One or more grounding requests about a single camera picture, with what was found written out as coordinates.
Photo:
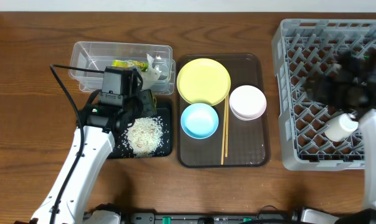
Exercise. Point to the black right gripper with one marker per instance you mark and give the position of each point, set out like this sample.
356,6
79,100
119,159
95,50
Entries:
322,85

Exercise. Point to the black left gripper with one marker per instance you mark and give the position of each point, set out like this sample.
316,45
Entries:
147,101

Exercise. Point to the white tissue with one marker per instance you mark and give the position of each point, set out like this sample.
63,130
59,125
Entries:
151,74

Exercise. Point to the rice food waste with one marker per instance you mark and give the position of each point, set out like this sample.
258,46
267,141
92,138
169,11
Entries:
145,138

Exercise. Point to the green snack wrapper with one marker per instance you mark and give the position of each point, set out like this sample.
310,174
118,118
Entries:
143,66

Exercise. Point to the pale green cup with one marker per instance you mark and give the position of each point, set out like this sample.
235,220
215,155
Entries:
340,127

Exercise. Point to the light blue bowl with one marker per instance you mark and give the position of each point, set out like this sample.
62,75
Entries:
199,121

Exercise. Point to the yellow plate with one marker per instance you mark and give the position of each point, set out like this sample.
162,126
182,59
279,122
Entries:
203,80

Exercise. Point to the pink bowl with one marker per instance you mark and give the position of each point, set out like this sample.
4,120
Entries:
247,102

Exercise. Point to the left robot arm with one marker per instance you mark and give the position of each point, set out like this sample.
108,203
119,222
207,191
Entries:
107,113

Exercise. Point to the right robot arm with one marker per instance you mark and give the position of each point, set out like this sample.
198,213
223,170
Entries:
366,118

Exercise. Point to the grey dishwasher rack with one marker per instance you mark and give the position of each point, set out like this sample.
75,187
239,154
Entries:
303,48

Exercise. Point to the black tray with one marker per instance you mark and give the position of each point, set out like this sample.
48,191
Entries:
164,110

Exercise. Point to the clear plastic bin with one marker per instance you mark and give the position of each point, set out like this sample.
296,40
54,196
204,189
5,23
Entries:
96,56

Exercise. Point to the wooden chopstick left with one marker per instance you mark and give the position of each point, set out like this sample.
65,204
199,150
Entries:
224,129

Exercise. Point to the wooden chopstick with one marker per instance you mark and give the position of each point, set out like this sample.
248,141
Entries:
226,125
224,129

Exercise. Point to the wooden chopstick right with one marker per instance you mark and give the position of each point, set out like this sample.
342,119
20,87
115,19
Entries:
226,125

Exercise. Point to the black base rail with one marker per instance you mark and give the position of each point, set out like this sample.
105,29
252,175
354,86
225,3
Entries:
206,218

